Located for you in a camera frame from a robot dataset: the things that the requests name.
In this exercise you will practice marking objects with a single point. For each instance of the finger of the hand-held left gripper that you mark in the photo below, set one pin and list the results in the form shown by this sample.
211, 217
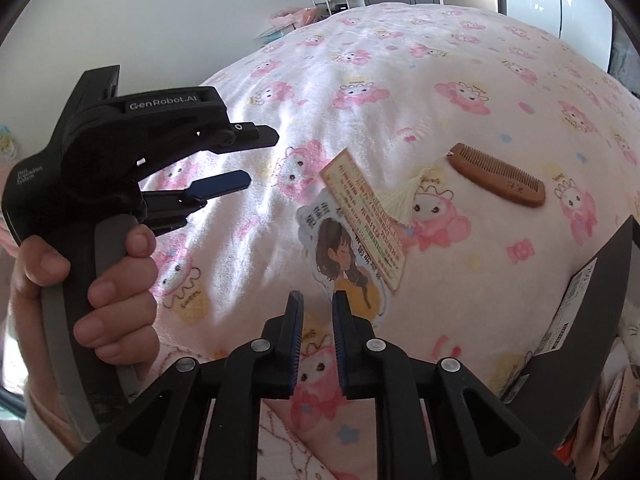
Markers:
255, 135
222, 185

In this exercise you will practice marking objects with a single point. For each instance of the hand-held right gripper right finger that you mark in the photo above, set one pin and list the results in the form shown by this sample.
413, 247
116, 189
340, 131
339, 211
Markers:
340, 340

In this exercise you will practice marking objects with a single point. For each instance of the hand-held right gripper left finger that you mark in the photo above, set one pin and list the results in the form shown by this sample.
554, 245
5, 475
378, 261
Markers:
295, 340

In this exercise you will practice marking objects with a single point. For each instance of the girl illustration card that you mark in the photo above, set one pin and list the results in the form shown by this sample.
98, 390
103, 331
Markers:
335, 250

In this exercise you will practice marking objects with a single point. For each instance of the text printed bookmark card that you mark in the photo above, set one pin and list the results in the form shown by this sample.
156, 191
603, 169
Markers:
365, 210

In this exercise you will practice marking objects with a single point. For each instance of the black cardboard box container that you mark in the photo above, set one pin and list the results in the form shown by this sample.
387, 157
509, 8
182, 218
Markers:
595, 320

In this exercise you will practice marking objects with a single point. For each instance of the pink cloth cap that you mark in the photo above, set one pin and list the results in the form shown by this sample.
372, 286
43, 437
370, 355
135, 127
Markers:
610, 410

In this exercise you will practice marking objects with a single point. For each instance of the person's left hand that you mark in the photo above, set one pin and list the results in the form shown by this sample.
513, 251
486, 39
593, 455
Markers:
125, 285

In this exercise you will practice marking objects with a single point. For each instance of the pink cat printed cloth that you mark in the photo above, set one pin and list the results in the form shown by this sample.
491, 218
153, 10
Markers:
280, 440

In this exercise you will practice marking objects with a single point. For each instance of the stack of pastel boxes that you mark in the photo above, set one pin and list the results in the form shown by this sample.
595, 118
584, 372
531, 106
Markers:
275, 34

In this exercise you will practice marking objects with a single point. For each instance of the wooden comb with tassel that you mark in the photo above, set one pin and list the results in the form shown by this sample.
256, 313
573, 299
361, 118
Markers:
500, 180

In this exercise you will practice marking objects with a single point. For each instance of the white plush toy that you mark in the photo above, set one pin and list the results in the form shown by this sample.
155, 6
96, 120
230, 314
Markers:
629, 332

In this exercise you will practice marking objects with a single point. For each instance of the white wardrobe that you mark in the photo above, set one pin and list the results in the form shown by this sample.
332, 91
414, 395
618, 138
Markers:
550, 0

